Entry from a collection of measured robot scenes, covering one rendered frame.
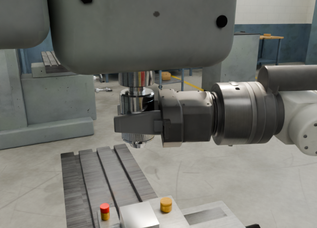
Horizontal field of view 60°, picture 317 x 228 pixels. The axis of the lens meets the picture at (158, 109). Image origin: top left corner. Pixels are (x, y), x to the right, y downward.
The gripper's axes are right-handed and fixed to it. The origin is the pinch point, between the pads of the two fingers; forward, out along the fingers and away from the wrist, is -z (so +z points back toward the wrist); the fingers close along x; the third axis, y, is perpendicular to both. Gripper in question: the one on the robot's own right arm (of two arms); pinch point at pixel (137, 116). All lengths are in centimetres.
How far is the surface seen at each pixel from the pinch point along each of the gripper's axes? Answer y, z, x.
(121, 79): -5.6, -1.8, 1.5
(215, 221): 24.6, 14.1, -6.9
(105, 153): 31, -13, -50
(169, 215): 20.5, 4.9, -4.4
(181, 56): -9.3, 4.8, 8.7
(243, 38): 22, 172, -435
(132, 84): -5.1, -0.5, 2.3
